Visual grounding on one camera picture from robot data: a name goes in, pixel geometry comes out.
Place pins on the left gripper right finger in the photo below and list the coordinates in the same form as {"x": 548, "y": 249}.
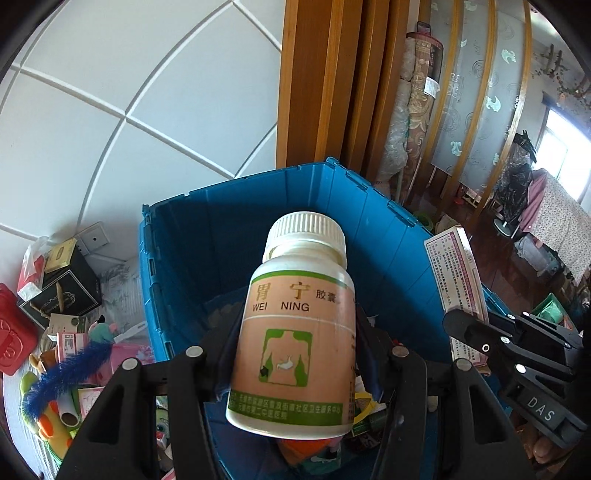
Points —
{"x": 475, "y": 438}

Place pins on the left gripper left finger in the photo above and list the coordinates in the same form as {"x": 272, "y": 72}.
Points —
{"x": 117, "y": 439}

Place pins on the long pink white medicine box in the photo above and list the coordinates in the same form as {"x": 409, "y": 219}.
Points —
{"x": 456, "y": 273}

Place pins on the white medicine bottle beige label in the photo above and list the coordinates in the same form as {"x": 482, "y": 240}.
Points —
{"x": 294, "y": 374}

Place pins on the pink pig plush orange dress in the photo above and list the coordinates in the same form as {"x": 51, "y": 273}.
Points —
{"x": 313, "y": 457}

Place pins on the person's right hand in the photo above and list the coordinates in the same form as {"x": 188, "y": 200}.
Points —
{"x": 539, "y": 447}

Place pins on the cardboard tube roll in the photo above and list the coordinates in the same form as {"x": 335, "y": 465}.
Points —
{"x": 67, "y": 411}

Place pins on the yellow green duck plush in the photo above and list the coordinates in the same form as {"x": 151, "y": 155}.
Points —
{"x": 48, "y": 427}

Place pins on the blue fuzzy duster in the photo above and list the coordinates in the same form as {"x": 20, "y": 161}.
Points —
{"x": 63, "y": 377}

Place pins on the red plastic toy suitcase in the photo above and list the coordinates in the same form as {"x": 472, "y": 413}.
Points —
{"x": 18, "y": 333}

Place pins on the black gift box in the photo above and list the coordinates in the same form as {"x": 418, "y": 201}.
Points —
{"x": 73, "y": 290}

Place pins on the blue plastic storage crate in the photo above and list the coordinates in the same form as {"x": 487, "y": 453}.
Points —
{"x": 198, "y": 251}

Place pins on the red white tissue packet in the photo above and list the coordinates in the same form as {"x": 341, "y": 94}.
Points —
{"x": 31, "y": 274}

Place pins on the gold small box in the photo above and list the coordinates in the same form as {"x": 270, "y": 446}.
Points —
{"x": 60, "y": 256}

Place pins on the green rolled mat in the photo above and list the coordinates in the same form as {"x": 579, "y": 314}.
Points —
{"x": 425, "y": 220}

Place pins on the rolled patterned carpet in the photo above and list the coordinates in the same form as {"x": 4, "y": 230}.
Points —
{"x": 417, "y": 92}

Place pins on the wall socket plate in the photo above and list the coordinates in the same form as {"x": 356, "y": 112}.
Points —
{"x": 92, "y": 238}

